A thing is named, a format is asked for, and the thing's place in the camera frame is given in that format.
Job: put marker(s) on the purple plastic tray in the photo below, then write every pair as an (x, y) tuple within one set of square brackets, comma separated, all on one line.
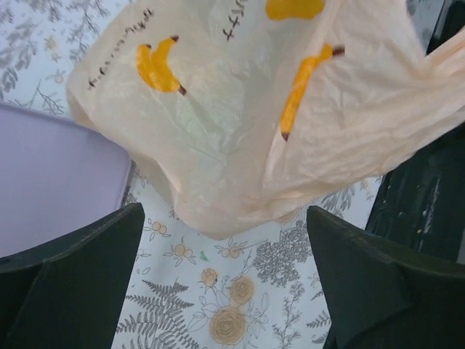
[(56, 177)]

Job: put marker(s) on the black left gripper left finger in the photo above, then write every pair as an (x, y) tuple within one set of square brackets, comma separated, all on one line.
[(69, 292)]

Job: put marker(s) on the floral patterned table mat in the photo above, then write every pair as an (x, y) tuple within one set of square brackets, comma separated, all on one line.
[(260, 289)]

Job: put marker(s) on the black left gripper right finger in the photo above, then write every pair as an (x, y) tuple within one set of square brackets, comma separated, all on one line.
[(381, 294)]

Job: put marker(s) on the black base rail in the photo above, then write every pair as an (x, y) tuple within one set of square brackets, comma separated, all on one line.
[(420, 204)]

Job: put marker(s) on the orange plastic grocery bag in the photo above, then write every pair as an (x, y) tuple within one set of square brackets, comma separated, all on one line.
[(240, 112)]

